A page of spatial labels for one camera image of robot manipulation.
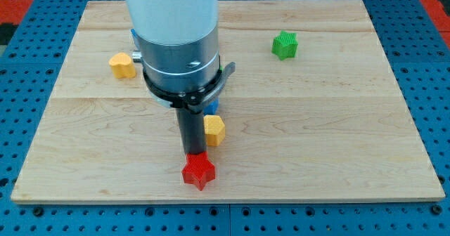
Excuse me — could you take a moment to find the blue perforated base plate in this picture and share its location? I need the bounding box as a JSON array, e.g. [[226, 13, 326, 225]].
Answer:
[[1, 0, 449, 235]]

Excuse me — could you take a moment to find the yellow heart block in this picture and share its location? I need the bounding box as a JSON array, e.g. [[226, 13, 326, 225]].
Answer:
[[108, 52, 136, 79]]

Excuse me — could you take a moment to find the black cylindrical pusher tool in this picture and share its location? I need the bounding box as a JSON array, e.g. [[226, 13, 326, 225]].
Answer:
[[176, 109, 207, 155]]

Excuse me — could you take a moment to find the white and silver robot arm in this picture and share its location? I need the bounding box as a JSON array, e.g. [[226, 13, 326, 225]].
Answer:
[[125, 0, 234, 112]]

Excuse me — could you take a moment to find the red star block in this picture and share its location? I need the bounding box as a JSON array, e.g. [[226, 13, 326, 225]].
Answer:
[[181, 151, 215, 191]]

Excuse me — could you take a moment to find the green star block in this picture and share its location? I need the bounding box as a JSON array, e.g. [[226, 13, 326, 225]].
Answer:
[[271, 31, 298, 60]]

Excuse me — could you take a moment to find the blue block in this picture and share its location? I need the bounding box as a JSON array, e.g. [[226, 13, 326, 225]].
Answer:
[[203, 98, 219, 115]]

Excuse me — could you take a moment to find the yellow pentagon block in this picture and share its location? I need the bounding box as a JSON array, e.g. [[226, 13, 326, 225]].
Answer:
[[204, 115, 226, 147]]

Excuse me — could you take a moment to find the wooden board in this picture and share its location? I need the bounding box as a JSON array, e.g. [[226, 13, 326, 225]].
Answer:
[[11, 0, 445, 204]]

